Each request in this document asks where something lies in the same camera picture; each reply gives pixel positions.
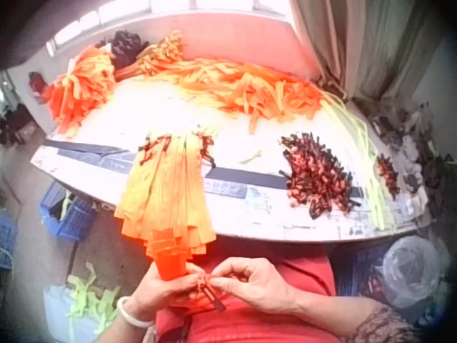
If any person's left hand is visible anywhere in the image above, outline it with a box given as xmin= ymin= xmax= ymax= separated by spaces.
xmin=132 ymin=262 xmax=212 ymax=322

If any person's right hand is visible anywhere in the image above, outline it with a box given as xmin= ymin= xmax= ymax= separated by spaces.
xmin=209 ymin=257 xmax=303 ymax=316

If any orange strap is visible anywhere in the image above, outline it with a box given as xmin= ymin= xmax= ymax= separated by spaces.
xmin=144 ymin=228 xmax=192 ymax=283

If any black plastic clip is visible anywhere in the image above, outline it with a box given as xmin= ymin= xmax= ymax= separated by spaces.
xmin=195 ymin=273 xmax=228 ymax=312

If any blue plastic crate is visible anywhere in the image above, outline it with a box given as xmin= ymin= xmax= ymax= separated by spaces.
xmin=335 ymin=245 xmax=392 ymax=298
xmin=0 ymin=209 xmax=19 ymax=272
xmin=37 ymin=181 xmax=98 ymax=243

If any white sack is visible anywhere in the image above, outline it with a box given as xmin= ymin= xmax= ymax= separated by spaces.
xmin=42 ymin=284 xmax=110 ymax=343

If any dark tape strip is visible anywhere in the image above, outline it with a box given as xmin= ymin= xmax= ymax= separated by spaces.
xmin=205 ymin=166 xmax=363 ymax=198
xmin=41 ymin=138 xmax=135 ymax=159

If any large pile of black clips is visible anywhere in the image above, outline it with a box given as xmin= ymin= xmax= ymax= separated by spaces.
xmin=277 ymin=131 xmax=364 ymax=221

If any clear plastic bag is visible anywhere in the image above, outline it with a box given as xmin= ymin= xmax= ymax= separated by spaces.
xmin=381 ymin=234 xmax=443 ymax=311

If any small pile of black clips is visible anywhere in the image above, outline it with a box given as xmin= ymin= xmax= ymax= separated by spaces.
xmin=374 ymin=153 xmax=401 ymax=201

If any heap of dark parts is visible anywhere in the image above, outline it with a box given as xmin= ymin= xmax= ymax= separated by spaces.
xmin=367 ymin=101 xmax=457 ymax=203

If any red object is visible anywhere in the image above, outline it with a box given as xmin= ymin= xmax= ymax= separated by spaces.
xmin=27 ymin=71 xmax=50 ymax=105

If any grey-green curtain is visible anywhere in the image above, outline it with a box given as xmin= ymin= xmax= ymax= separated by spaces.
xmin=288 ymin=0 xmax=446 ymax=106

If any white bangle bracelet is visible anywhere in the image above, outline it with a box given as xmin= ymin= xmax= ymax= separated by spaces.
xmin=116 ymin=295 xmax=155 ymax=329

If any heap of light green straps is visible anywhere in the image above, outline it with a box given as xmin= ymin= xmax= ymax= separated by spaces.
xmin=65 ymin=262 xmax=123 ymax=337

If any stack of flat orange straps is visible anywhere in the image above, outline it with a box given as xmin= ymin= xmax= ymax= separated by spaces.
xmin=114 ymin=124 xmax=219 ymax=258

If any small green strap scrap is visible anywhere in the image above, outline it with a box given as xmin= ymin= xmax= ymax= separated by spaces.
xmin=238 ymin=149 xmax=263 ymax=165

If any bunch of yellow-green straps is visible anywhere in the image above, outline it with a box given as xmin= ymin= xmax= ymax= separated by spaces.
xmin=318 ymin=96 xmax=398 ymax=234

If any long heap of orange straps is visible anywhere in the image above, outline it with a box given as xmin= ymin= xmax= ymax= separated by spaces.
xmin=144 ymin=59 xmax=326 ymax=135

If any bundled heap of orange straps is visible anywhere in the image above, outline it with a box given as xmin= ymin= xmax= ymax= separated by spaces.
xmin=45 ymin=46 xmax=118 ymax=139

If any bundle of yellow-orange straps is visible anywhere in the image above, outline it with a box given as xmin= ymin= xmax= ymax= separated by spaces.
xmin=114 ymin=29 xmax=187 ymax=82

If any black clump of straps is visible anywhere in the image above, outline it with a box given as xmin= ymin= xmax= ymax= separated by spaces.
xmin=96 ymin=29 xmax=150 ymax=71

